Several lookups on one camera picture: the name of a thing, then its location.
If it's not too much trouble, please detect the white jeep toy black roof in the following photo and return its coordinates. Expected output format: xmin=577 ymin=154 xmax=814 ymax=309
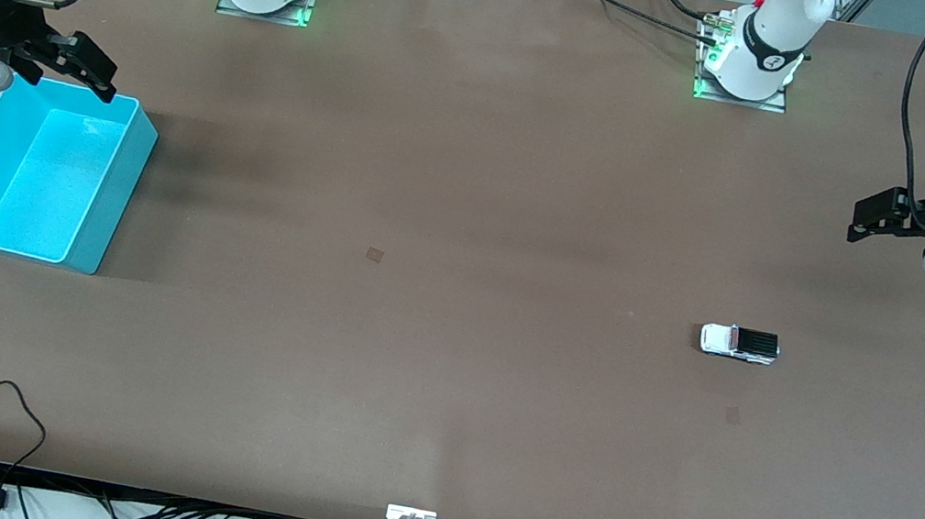
xmin=696 ymin=319 xmax=784 ymax=369

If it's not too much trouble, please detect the cyan plastic bin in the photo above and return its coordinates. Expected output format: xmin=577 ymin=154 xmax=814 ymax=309
xmin=0 ymin=72 xmax=165 ymax=282

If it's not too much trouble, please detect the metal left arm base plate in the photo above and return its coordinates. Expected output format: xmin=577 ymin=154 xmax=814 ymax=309
xmin=689 ymin=8 xmax=800 ymax=115

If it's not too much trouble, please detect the thin black looped cable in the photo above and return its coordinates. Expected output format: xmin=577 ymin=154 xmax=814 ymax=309
xmin=0 ymin=379 xmax=55 ymax=501

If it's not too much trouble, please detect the black cable on table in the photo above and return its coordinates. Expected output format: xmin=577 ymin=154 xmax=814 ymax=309
xmin=545 ymin=0 xmax=732 ymax=44

